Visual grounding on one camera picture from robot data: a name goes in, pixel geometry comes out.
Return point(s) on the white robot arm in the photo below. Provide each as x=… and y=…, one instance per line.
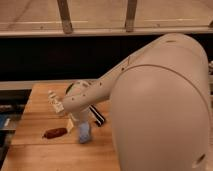
x=160, y=106

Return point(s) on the left metal window post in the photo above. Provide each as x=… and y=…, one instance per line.
x=65, y=16

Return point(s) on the right metal window post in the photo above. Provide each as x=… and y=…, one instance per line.
x=130, y=15

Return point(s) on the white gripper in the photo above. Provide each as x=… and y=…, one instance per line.
x=77, y=118

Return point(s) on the wooden board table top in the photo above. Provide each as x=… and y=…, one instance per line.
x=30, y=151

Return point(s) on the dark red sausage toy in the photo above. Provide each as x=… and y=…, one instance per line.
x=53, y=133

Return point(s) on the metal window post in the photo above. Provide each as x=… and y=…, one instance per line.
x=65, y=16
x=130, y=15

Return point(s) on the small white plastic bottle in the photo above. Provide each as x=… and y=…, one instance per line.
x=56, y=103

